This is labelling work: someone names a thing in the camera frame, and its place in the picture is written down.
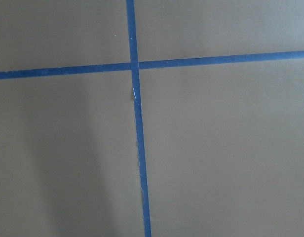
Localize blue tape strip right lengthwise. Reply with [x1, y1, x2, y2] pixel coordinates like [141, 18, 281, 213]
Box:
[126, 0, 152, 237]

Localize blue tape strip right crosswise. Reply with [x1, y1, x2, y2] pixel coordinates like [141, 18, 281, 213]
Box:
[0, 51, 304, 80]

